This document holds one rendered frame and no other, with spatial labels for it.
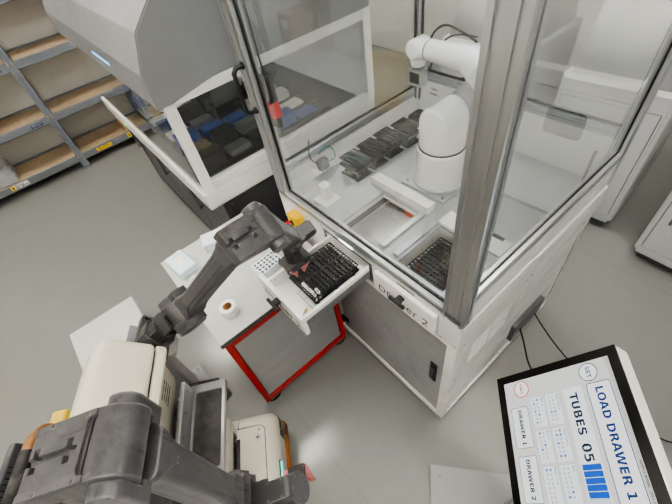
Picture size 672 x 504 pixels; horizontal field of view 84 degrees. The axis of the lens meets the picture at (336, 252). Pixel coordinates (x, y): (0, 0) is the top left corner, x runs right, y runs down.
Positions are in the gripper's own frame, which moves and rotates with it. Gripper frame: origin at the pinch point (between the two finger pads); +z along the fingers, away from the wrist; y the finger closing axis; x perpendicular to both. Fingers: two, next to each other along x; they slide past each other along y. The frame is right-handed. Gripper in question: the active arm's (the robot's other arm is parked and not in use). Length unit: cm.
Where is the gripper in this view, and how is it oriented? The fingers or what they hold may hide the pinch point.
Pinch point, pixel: (299, 272)
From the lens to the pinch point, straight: 137.4
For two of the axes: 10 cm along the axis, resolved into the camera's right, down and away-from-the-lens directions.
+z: 1.3, 6.0, 7.9
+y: -7.5, 5.8, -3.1
